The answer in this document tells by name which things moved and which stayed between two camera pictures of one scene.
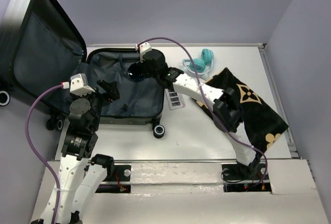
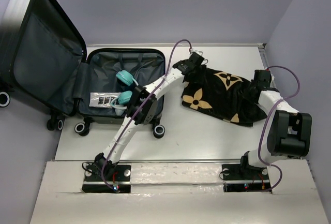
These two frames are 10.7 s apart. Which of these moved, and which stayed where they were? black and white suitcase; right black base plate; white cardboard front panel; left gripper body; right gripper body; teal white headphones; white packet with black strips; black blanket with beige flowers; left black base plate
Moved: black blanket with beige flowers; right gripper body; white packet with black strips; left gripper body; teal white headphones
Stayed: white cardboard front panel; left black base plate; right black base plate; black and white suitcase
